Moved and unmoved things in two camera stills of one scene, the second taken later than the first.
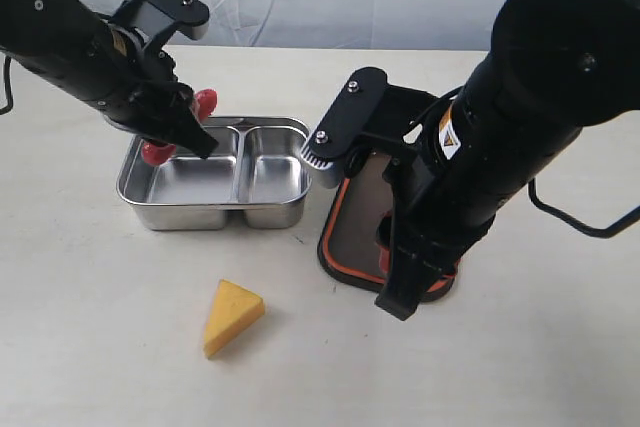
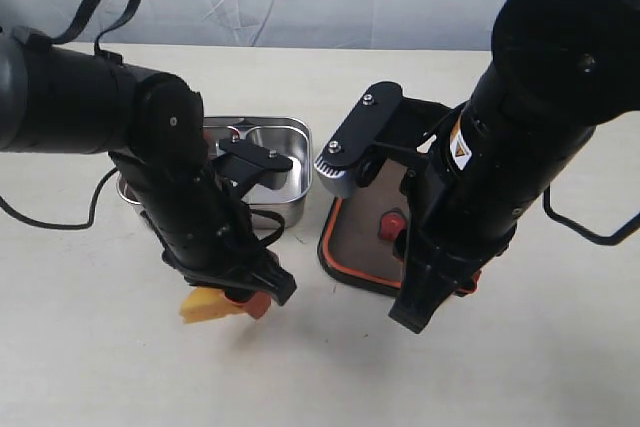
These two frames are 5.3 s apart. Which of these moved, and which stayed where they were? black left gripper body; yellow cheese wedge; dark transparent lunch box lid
Moved: black left gripper body; yellow cheese wedge
Stayed: dark transparent lunch box lid
